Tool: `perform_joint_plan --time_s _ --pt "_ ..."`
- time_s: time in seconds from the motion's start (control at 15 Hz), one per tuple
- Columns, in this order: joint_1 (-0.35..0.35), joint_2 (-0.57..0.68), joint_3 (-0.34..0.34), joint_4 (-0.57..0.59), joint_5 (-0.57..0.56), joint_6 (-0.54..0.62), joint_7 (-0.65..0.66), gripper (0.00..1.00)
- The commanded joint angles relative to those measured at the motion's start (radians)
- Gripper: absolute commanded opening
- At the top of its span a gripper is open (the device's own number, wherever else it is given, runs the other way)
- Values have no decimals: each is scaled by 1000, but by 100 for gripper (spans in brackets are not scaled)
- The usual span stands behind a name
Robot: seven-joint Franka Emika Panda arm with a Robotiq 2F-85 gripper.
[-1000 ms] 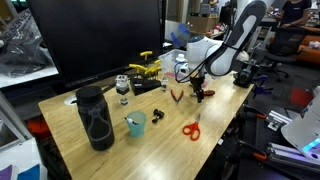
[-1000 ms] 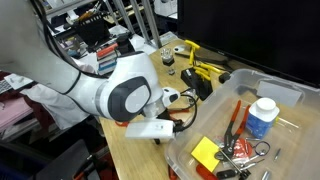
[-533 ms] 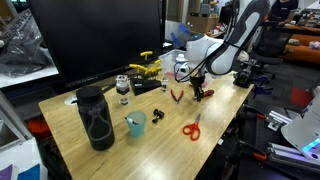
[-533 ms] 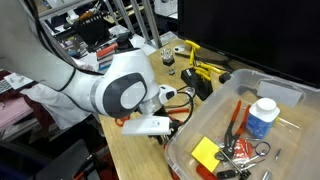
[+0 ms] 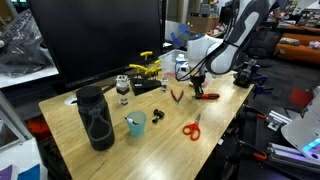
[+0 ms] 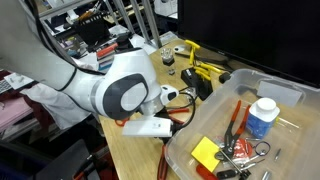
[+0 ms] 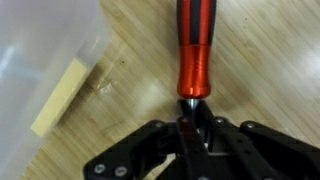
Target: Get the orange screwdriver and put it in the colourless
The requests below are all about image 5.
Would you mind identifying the black camera cable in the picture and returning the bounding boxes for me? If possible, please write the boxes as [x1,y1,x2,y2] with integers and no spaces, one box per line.
[174,41,231,83]

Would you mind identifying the black hex key holder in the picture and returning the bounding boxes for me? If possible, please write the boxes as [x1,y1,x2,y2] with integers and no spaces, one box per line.
[129,77,163,97]

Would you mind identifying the small clear plastic connector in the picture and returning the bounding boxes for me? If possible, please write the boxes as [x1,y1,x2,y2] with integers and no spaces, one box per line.
[160,76,170,93]

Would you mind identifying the small black knob part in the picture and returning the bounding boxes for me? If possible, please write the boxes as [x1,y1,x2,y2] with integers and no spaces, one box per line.
[151,108,166,125]

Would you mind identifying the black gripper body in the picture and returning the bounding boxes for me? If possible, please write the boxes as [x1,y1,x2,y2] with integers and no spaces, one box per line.
[189,73,208,89]

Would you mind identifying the brown cardboard box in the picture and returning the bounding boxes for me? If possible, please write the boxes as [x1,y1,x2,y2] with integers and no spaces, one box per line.
[187,14,220,34]

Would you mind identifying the teal plastic cup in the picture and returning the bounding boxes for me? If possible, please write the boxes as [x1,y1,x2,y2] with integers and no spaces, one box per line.
[125,110,148,139]

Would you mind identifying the black bench vise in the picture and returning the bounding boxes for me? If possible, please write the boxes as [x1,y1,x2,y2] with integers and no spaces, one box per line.
[232,59,261,90]

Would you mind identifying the blue face shield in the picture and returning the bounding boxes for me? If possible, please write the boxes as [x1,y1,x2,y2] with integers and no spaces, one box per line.
[170,22,192,48]

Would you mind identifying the orange handled scissors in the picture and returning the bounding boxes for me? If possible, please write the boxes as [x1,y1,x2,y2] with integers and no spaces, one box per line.
[181,113,202,142]

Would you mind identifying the orange sofa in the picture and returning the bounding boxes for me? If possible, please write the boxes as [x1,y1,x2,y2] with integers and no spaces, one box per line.
[273,32,320,65]

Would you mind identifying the black white marker pen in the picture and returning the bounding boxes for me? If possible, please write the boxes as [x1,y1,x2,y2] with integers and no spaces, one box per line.
[124,116,140,127]

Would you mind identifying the grey plastic bag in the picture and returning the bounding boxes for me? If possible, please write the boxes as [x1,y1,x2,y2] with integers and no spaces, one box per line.
[0,8,52,78]

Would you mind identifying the orange handled bar clamp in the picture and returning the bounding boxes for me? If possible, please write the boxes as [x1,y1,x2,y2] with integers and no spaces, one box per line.
[237,139,268,162]
[242,104,268,121]

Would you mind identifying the orange black handled screwdriver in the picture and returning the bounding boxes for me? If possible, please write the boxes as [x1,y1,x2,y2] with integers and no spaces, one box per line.
[194,92,221,101]

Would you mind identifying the red handled wire cutters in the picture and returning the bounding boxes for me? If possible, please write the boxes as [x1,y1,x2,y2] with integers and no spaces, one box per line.
[169,88,185,105]

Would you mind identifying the white bottle blue label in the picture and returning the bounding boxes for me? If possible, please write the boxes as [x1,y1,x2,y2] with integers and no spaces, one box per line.
[175,53,187,65]

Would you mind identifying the blue spring clamp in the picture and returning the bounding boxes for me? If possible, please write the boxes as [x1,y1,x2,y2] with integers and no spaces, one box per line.
[251,74,274,100]

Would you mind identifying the aluminium extrusion rail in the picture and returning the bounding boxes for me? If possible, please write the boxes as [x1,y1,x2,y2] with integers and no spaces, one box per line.
[265,142,320,173]

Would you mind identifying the large black monitor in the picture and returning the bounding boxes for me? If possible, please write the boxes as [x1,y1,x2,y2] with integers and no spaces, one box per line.
[27,0,165,90]

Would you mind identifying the clear plastic storage bin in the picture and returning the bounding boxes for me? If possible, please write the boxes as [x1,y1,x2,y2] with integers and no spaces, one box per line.
[158,49,225,89]

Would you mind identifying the white table cable grommet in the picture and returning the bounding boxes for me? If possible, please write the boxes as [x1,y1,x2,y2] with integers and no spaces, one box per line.
[63,94,79,107]

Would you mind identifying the black insulated water bottle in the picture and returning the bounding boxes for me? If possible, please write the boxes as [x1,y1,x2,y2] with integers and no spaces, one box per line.
[75,85,116,152]

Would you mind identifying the silver metal bracket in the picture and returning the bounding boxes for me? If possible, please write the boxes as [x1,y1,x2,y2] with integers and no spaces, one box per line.
[265,110,293,132]

